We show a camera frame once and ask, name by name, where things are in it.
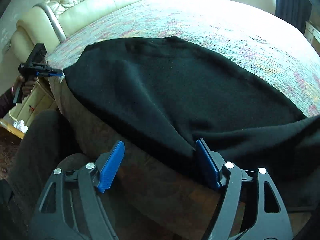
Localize person's left hand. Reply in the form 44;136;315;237
12;75;38;97

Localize floral bed cover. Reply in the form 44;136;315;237
45;0;320;118

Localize cream tufted headboard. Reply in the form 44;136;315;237
10;0;141;62

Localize white dressing table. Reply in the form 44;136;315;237
304;22;320;55

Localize dark blue right curtain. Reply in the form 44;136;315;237
275;0;312;34

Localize cream bedside nightstand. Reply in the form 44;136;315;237
8;82;57;127

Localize black pants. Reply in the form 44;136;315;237
63;36;319;210

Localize person's black trouser leg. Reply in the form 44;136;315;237
1;110;88;239

